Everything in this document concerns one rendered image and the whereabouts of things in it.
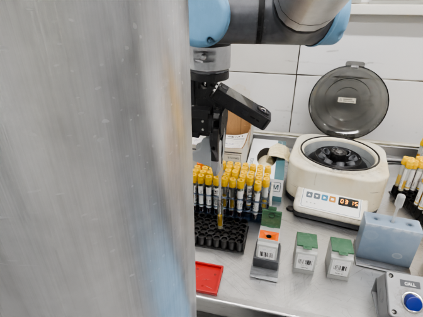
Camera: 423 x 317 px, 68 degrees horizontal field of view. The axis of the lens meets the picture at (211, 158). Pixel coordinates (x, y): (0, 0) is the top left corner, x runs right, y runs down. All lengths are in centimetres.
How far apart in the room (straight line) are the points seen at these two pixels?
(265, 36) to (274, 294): 45
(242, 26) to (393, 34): 73
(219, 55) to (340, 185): 45
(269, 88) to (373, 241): 60
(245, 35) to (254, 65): 65
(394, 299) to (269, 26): 46
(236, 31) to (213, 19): 4
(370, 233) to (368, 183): 15
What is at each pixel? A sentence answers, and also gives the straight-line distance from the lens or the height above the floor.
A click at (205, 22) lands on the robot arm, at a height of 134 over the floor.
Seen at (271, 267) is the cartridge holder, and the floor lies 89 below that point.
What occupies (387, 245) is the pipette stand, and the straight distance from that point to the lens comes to 73.
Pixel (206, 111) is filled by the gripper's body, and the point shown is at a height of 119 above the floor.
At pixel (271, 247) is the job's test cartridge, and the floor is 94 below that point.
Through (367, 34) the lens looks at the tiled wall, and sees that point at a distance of 108.
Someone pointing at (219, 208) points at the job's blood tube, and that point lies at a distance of 69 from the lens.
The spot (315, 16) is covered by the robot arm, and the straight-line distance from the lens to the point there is 35.
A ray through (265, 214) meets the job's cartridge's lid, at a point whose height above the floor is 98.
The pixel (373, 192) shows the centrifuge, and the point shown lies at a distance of 84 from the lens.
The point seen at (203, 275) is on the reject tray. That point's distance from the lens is 66.
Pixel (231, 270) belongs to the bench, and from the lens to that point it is 68.
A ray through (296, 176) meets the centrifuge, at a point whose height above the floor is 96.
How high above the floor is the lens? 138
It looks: 28 degrees down
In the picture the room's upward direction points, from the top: straight up
